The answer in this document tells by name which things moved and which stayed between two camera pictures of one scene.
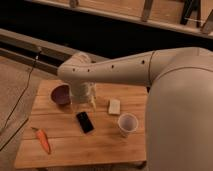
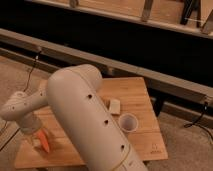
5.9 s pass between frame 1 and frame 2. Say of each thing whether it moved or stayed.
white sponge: stayed
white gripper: moved
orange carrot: stayed
